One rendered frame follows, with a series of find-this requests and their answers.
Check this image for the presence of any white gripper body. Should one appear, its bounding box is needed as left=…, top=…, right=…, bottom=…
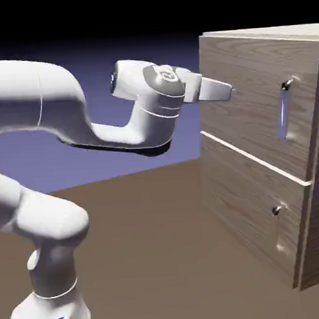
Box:
left=197, top=75, right=234, bottom=104

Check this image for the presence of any wood cabinet door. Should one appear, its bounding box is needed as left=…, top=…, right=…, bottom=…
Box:
left=194, top=28, right=319, bottom=189
left=196, top=125, right=319, bottom=295

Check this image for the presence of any light wood cabinet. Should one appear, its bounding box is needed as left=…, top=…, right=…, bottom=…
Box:
left=190, top=23, right=319, bottom=298

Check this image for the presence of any silver curved door handle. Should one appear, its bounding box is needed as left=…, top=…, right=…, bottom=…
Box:
left=271, top=202, right=290, bottom=253
left=273, top=76, right=300, bottom=142

